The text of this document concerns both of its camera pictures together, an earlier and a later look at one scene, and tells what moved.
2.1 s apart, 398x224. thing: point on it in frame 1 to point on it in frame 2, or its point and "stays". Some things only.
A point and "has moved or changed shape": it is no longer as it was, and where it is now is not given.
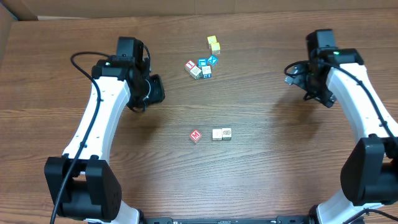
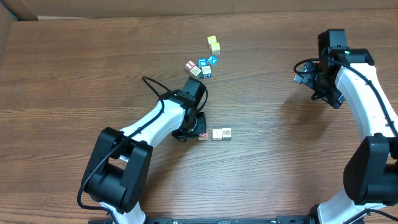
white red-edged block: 206,71 stays
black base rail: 285,219 stays
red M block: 195,136 has moved or changed shape
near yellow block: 216,49 stays
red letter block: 189,65 stays
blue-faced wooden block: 226,134 stays
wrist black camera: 129,48 to 193,89
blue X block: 212,60 stays
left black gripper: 158,93 to 200,126
